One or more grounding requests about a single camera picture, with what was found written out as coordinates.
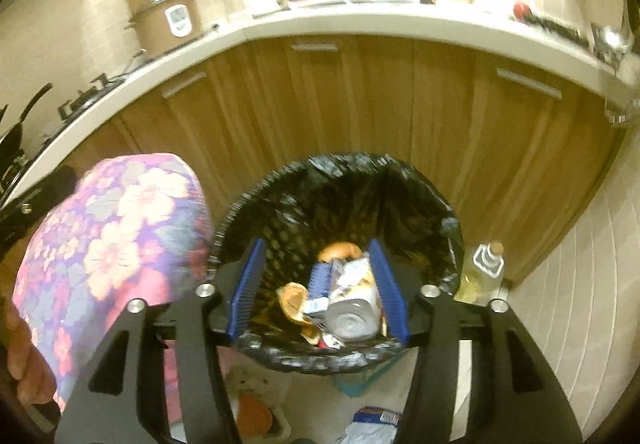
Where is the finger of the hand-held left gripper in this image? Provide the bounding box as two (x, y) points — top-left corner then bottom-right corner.
(0, 166), (78, 250)

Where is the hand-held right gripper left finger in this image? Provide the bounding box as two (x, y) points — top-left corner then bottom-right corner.
(54, 238), (267, 444)

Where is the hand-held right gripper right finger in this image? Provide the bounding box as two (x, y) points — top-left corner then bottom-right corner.
(369, 238), (583, 444)

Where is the white printed packet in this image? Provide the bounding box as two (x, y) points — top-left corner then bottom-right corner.
(305, 256), (378, 315)

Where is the metal can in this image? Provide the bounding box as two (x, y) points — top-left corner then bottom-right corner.
(325, 296), (381, 342)

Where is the orange peel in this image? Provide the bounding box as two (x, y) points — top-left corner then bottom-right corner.
(276, 283), (321, 345)
(317, 243), (363, 262)

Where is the blue wrapper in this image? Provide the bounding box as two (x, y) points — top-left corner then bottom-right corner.
(307, 261), (333, 300)

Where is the trash bin with black bag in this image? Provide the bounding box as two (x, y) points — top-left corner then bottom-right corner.
(207, 151), (463, 377)

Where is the person's left hand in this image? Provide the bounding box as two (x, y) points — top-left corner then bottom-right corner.
(4, 299), (58, 407)

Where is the clear oil bottle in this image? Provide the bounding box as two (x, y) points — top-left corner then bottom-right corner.
(457, 241), (506, 307)

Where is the floral tablecloth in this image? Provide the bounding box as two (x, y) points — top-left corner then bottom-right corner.
(12, 153), (241, 425)

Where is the white crumpled paper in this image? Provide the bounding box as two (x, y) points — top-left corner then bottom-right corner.
(232, 364), (291, 405)

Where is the teal plastic object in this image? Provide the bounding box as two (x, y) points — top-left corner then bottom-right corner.
(332, 366), (396, 397)

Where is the black frying pan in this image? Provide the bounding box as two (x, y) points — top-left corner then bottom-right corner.
(0, 83), (55, 195)

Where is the black gas stove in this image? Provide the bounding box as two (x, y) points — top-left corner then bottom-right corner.
(57, 71), (126, 120)

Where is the orange round object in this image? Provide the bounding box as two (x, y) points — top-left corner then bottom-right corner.
(237, 396), (273, 440)

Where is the blue white packet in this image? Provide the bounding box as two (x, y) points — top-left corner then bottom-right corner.
(345, 406), (403, 444)

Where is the wooden kitchen cabinet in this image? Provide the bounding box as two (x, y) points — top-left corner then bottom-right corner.
(20, 36), (626, 285)

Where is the brown rice cooker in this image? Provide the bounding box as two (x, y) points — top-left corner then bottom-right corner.
(125, 0), (203, 56)

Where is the white kitchen countertop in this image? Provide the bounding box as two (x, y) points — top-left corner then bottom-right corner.
(10, 11), (640, 195)

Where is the black ribbed tray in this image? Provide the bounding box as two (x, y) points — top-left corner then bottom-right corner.
(525, 14), (591, 47)

